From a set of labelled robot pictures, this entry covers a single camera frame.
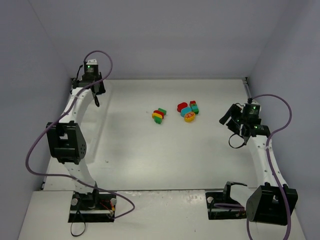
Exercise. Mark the green curved lego bottom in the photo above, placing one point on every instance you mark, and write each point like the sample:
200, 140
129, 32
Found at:
158, 120

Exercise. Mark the red green blue lego stack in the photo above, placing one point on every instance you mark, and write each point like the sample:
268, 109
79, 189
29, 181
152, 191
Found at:
194, 107

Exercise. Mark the yellow round patterned lego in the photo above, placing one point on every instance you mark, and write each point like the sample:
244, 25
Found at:
189, 117

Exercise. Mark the green curved lego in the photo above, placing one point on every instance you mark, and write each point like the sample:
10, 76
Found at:
158, 120
164, 112

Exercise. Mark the red curved lego brick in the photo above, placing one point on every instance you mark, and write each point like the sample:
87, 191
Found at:
158, 112

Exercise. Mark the yellow curved lego brick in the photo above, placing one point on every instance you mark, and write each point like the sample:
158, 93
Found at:
156, 116

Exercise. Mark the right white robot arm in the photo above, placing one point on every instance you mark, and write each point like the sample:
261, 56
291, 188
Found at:
273, 201

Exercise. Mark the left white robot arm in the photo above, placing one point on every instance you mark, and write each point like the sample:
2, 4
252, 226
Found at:
80, 170

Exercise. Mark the green curved lego top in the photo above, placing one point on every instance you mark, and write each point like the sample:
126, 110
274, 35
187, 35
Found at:
164, 112

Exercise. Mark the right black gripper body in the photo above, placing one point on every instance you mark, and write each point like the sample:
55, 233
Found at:
232, 120

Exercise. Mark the clear plastic compartment tray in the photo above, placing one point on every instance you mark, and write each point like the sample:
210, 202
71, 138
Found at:
82, 125

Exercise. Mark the teal oval lego brick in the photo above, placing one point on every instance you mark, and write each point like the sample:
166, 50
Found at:
185, 111

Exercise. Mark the red oval lego brick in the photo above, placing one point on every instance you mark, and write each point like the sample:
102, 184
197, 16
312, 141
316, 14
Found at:
181, 106

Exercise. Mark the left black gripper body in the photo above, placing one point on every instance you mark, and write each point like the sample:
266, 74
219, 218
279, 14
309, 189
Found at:
97, 88

